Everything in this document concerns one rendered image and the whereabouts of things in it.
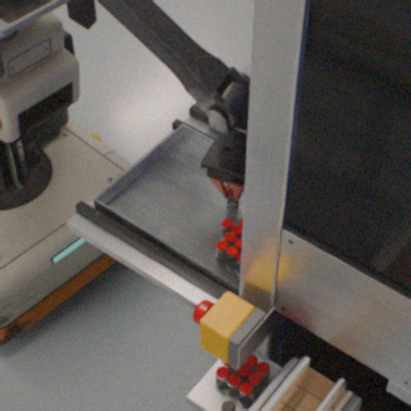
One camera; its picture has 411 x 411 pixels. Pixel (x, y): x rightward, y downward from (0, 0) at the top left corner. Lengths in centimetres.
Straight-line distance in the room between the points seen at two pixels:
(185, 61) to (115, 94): 188
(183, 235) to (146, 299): 102
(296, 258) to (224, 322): 16
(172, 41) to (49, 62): 78
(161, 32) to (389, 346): 57
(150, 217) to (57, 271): 85
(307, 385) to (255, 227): 28
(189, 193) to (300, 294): 47
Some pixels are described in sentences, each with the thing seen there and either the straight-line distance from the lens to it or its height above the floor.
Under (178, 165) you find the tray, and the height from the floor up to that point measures 88.
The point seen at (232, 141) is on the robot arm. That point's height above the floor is 108.
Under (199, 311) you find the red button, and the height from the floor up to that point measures 101.
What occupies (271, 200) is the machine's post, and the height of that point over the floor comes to 125.
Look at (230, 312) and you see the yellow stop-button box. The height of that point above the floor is 103.
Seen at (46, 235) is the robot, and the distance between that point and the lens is 242.
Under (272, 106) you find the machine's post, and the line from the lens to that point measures 105.
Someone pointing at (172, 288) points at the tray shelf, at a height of 88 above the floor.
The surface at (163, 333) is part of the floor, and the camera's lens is 253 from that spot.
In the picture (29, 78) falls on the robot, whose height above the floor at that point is 80.
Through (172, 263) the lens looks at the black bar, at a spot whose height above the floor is 90.
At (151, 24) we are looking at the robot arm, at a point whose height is 130.
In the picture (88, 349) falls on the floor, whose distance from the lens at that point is 252.
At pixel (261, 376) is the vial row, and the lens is 138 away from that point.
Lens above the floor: 210
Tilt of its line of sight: 48 degrees down
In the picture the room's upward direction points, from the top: straight up
